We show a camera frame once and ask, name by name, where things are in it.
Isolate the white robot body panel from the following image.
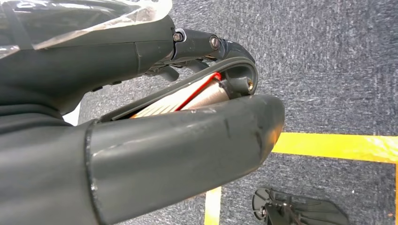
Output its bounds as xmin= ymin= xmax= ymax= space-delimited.
xmin=63 ymin=104 xmax=82 ymax=127

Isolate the clear plastic film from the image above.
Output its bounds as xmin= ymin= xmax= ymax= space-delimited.
xmin=0 ymin=0 xmax=173 ymax=59

